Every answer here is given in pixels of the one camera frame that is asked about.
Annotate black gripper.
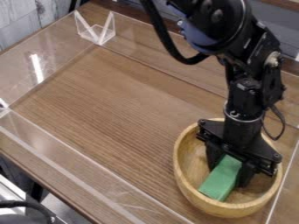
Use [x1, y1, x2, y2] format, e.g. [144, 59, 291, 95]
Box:
[196, 113, 283, 188]

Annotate green rectangular block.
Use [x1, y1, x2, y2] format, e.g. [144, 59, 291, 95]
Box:
[197, 156, 241, 201]

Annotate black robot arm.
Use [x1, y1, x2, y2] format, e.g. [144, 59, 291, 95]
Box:
[167, 0, 285, 187]

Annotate brown wooden bowl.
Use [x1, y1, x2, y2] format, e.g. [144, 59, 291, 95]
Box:
[172, 122, 283, 220]

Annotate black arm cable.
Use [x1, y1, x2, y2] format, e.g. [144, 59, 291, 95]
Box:
[139, 0, 211, 66]

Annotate clear acrylic tray wall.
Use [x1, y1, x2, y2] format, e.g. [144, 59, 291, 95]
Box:
[0, 3, 299, 224]

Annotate clear acrylic corner bracket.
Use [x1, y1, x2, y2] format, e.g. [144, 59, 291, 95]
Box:
[73, 10, 116, 46]

